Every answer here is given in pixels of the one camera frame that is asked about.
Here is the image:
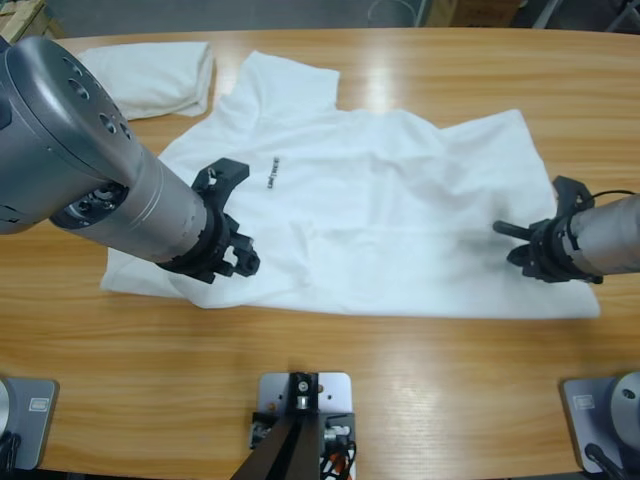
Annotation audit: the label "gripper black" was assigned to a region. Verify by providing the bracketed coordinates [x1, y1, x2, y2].
[492, 216, 605, 286]
[155, 208, 264, 286]

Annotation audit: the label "white t-shirt with black print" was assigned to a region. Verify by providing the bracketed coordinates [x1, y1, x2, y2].
[98, 49, 603, 321]

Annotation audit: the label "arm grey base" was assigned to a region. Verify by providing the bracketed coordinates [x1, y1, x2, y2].
[0, 377, 60, 471]
[558, 370, 640, 474]

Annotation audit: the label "folded white t-shirt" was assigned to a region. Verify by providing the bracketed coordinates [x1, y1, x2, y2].
[77, 40, 217, 122]

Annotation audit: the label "black clamp with silver connectors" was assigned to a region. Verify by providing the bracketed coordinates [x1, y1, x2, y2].
[249, 410, 359, 449]

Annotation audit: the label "brown cardboard box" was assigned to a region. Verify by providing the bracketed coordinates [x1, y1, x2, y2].
[429, 0, 522, 27]

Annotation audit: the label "dark chair with grey legs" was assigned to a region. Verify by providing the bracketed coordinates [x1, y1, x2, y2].
[522, 0, 640, 35]

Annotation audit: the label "stacked cardboard boxes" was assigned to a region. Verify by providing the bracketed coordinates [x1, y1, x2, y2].
[0, 0, 67, 41]

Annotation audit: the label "wrist camera black bracket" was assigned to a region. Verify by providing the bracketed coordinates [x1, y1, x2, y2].
[549, 174, 592, 221]
[191, 157, 250, 214]

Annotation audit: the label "wrist thin black cable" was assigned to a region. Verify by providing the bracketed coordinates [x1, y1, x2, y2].
[582, 187, 640, 202]

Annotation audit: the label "white mount block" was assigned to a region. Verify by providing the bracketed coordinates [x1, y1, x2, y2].
[257, 370, 355, 419]

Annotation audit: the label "orange cable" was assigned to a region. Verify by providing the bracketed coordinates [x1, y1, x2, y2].
[319, 447, 357, 480]

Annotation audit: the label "base black cable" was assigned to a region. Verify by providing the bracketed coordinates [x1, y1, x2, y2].
[0, 433, 22, 474]
[583, 442, 629, 480]

